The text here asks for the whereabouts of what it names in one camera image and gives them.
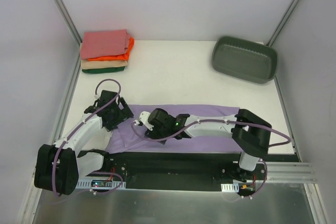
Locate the purple t-shirt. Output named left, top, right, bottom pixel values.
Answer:
left=107, top=104, right=244, bottom=155

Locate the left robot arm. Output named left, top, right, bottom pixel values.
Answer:
left=34, top=90, right=134, bottom=196

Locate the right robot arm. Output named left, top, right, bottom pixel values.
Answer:
left=139, top=108, right=272, bottom=179

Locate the green folded t-shirt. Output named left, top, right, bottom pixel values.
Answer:
left=81, top=67, right=125, bottom=74

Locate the beige folded t-shirt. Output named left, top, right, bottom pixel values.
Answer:
left=80, top=60, right=128, bottom=70

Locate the orange folded t-shirt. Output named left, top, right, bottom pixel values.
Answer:
left=88, top=37, right=135, bottom=61

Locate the pink folded t-shirt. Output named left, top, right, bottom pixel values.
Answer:
left=80, top=29, right=131, bottom=60

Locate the grey plastic bin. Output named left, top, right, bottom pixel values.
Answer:
left=211, top=36, right=279, bottom=84

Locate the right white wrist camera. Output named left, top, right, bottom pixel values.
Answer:
left=133, top=111, right=153, bottom=131

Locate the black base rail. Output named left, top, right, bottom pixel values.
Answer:
left=78, top=148, right=301, bottom=192

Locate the left white cable duct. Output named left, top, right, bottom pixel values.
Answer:
left=76, top=178, right=126, bottom=190

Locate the white cable duct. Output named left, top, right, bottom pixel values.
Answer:
left=220, top=183, right=239, bottom=193
left=76, top=178, right=126, bottom=190

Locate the right white cable duct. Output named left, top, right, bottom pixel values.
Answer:
left=220, top=183, right=239, bottom=193

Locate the left aluminium frame post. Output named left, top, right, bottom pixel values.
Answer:
left=39, top=0, right=82, bottom=44

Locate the aluminium frame post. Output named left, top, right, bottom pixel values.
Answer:
left=39, top=0, right=82, bottom=44
left=266, top=0, right=301, bottom=47

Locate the right aluminium frame post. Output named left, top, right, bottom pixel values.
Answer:
left=266, top=0, right=301, bottom=47

